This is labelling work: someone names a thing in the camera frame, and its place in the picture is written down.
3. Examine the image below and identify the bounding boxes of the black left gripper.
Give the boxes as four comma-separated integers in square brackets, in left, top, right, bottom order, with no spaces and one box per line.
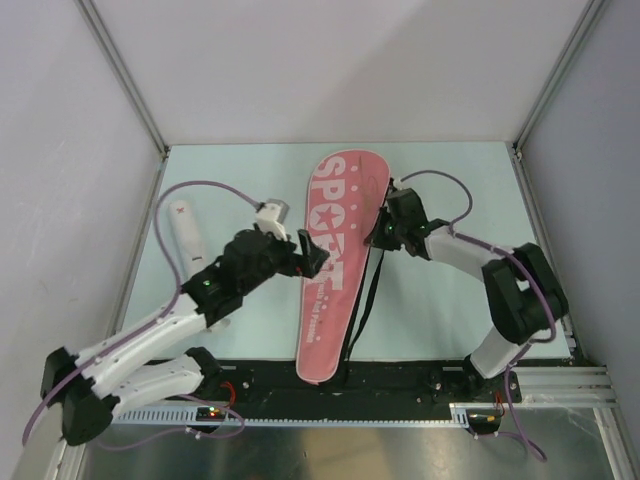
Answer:
[239,225,327,294]

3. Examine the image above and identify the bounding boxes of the pink racket bag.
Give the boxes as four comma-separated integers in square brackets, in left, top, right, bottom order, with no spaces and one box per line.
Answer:
[296,149,391,385]

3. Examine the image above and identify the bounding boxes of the white shuttlecock tube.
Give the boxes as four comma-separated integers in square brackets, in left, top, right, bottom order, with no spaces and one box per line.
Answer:
[167,199,231,334]

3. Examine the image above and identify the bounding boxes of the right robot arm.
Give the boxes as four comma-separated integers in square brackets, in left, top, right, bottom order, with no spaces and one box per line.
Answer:
[366,186,569,401]

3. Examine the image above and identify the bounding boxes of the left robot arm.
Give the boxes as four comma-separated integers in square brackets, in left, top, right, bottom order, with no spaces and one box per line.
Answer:
[41,228,329,446]

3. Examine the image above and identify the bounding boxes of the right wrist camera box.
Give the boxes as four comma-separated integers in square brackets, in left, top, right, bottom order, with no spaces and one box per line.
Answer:
[391,178,407,191]

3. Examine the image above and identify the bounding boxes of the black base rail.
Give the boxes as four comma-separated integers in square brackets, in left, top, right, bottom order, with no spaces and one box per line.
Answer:
[203,360,522,414]

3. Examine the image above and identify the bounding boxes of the white slotted cable duct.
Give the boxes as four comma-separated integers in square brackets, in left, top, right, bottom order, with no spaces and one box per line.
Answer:
[112,403,499,428]

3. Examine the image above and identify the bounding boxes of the aluminium frame post right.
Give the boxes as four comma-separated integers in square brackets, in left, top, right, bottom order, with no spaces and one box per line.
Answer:
[511,0,611,153]

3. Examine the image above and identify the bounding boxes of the aluminium frame post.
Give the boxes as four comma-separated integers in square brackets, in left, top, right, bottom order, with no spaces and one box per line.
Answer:
[511,0,611,153]
[74,0,170,161]

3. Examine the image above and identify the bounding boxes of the aluminium frame post left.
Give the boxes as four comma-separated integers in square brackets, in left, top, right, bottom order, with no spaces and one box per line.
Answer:
[74,0,170,161]

